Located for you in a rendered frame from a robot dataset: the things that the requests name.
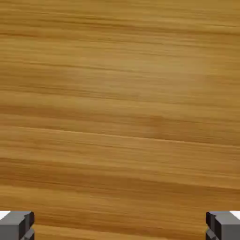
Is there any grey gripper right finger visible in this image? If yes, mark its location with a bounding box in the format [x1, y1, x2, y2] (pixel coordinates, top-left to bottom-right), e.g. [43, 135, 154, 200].
[205, 210, 240, 240]

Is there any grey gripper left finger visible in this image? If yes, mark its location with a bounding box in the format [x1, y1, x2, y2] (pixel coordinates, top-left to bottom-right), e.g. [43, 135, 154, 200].
[0, 210, 35, 240]

